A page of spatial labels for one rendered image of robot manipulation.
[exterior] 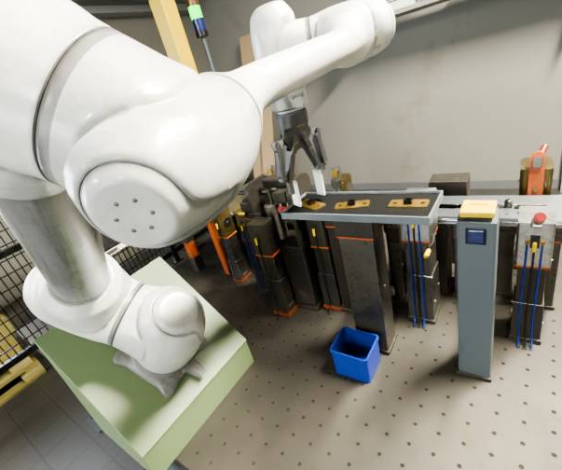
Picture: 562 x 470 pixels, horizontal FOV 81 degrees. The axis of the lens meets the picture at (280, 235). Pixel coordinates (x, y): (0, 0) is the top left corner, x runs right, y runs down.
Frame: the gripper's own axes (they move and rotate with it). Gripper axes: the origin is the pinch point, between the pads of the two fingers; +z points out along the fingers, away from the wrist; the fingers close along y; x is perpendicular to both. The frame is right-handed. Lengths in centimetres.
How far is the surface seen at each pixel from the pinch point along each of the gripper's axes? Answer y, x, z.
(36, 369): -138, 186, 114
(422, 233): 21.5, -17.2, 18.2
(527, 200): 54, -27, 20
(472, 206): 15.7, -34.1, 4.2
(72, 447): -116, 103, 120
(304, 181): 10.1, 17.2, 3.8
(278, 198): 0.4, 19.1, 6.1
